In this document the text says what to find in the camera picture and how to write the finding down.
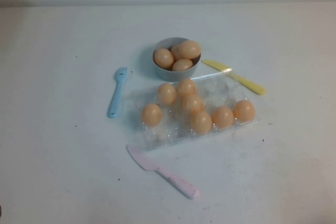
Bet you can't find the tan egg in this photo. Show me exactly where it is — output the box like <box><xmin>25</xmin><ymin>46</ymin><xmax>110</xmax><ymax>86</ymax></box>
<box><xmin>190</xmin><ymin>110</ymin><xmax>213</xmax><ymax>134</ymax></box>
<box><xmin>233</xmin><ymin>99</ymin><xmax>256</xmax><ymax>122</ymax></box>
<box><xmin>212</xmin><ymin>105</ymin><xmax>235</xmax><ymax>129</ymax></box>
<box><xmin>177</xmin><ymin>40</ymin><xmax>202</xmax><ymax>59</ymax></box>
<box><xmin>181</xmin><ymin>94</ymin><xmax>205</xmax><ymax>114</ymax></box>
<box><xmin>172</xmin><ymin>58</ymin><xmax>194</xmax><ymax>72</ymax></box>
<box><xmin>177</xmin><ymin>78</ymin><xmax>198</xmax><ymax>99</ymax></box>
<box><xmin>141</xmin><ymin>103</ymin><xmax>163</xmax><ymax>126</ymax></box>
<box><xmin>171</xmin><ymin>44</ymin><xmax>184</xmax><ymax>61</ymax></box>
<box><xmin>153</xmin><ymin>48</ymin><xmax>175</xmax><ymax>68</ymax></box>
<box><xmin>157</xmin><ymin>82</ymin><xmax>177</xmax><ymax>105</ymax></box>

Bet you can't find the clear plastic egg tray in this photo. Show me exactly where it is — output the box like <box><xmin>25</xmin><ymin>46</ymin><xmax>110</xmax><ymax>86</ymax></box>
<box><xmin>128</xmin><ymin>73</ymin><xmax>259</xmax><ymax>152</ymax></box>

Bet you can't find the grey round bowl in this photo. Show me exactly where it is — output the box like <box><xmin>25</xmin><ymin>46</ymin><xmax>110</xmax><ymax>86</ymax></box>
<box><xmin>153</xmin><ymin>37</ymin><xmax>202</xmax><ymax>81</ymax></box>

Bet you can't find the light blue plastic fork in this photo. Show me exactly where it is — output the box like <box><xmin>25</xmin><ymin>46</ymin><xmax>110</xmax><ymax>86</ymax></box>
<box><xmin>107</xmin><ymin>66</ymin><xmax>129</xmax><ymax>119</ymax></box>

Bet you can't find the pink plastic knife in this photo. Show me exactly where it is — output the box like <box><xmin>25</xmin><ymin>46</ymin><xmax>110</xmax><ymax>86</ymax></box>
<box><xmin>126</xmin><ymin>144</ymin><xmax>202</xmax><ymax>200</ymax></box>

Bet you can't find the yellow plastic knife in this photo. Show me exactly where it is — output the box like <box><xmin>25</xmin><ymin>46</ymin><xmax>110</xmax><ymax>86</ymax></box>
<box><xmin>201</xmin><ymin>59</ymin><xmax>267</xmax><ymax>96</ymax></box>

